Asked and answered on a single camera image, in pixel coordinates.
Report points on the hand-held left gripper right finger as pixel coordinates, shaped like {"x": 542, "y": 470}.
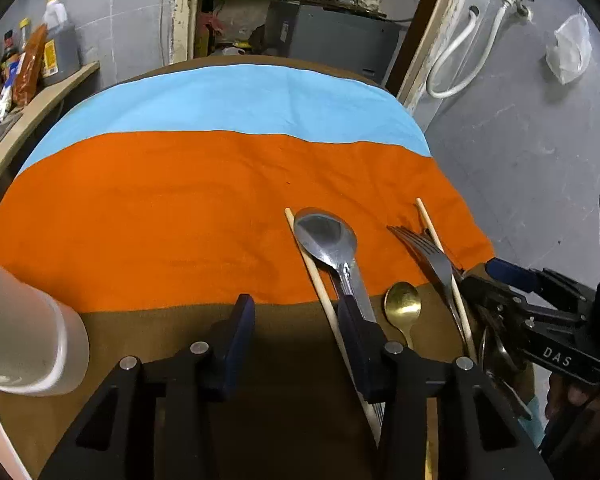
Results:
{"x": 361, "y": 355}

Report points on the striped blue orange brown tablecloth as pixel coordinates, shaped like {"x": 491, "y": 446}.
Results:
{"x": 180, "y": 210}

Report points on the silver fork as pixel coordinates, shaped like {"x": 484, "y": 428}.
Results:
{"x": 442, "y": 270}

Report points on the person's right hand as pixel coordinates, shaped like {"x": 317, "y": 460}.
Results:
{"x": 562, "y": 395}

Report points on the red-capped dark sauce bottle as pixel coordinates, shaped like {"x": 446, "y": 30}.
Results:
{"x": 9, "y": 50}

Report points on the grey cabinet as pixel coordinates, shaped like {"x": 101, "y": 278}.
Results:
{"x": 330, "y": 40}

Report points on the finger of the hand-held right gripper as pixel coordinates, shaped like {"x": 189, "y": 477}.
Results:
{"x": 510, "y": 270}
{"x": 485, "y": 292}

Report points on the yellow-capped sauce bottle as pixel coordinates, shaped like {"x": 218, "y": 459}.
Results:
{"x": 25, "y": 32}

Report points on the brown jug with yellow cap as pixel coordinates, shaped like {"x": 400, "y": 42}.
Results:
{"x": 62, "y": 45}

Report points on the red chili packet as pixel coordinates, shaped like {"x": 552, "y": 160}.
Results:
{"x": 30, "y": 65}

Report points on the wooden chopstick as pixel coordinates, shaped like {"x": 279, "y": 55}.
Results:
{"x": 325, "y": 300}
{"x": 426, "y": 220}

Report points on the white utensil holder cup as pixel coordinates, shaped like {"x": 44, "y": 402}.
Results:
{"x": 20, "y": 320}

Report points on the blue and white packet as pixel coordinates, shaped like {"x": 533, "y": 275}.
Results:
{"x": 7, "y": 92}

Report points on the chipped door frame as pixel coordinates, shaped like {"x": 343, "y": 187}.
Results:
{"x": 181, "y": 10}

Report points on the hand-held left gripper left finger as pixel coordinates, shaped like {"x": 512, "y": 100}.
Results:
{"x": 236, "y": 332}

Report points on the gold spoon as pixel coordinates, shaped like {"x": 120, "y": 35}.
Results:
{"x": 402, "y": 305}

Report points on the white plastic bag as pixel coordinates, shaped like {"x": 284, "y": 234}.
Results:
{"x": 570, "y": 50}

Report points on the large silver spoon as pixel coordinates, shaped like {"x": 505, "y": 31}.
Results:
{"x": 325, "y": 240}

